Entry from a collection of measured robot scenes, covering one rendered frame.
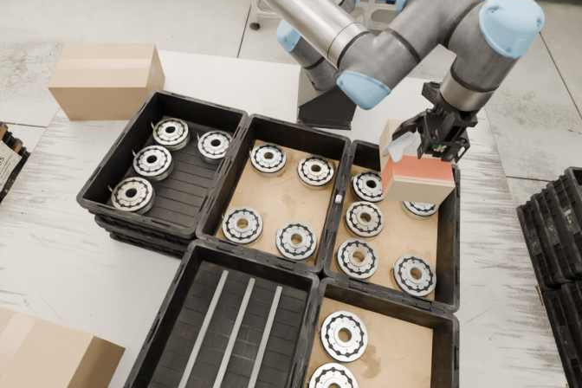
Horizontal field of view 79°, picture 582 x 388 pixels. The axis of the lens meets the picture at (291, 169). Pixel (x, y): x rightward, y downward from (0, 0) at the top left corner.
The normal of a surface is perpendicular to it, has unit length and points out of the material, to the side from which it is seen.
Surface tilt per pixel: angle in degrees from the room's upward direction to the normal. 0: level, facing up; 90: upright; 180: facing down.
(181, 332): 0
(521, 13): 0
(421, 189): 90
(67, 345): 0
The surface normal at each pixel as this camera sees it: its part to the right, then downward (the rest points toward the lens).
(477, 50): -0.81, 0.46
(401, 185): -0.08, 0.83
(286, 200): 0.07, -0.55
